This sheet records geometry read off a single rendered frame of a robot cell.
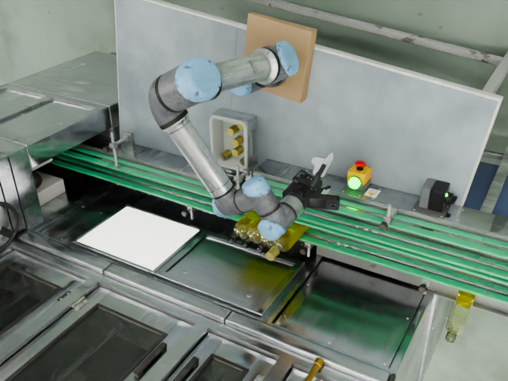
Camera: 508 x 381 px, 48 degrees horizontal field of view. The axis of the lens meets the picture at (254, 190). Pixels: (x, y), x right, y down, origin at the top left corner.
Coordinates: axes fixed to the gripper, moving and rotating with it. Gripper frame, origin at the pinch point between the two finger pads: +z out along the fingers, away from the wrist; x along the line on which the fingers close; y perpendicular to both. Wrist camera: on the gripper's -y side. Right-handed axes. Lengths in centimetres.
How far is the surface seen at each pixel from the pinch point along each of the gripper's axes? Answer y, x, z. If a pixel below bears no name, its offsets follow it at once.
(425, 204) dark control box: -27.2, 15.8, 18.0
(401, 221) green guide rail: -23.3, 18.2, 8.5
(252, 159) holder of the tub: 44, 25, 12
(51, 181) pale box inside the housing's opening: 134, 52, -30
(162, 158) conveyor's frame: 88, 39, 2
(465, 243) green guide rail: -45.4, 14.9, 7.9
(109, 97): 134, 30, 14
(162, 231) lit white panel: 65, 49, -25
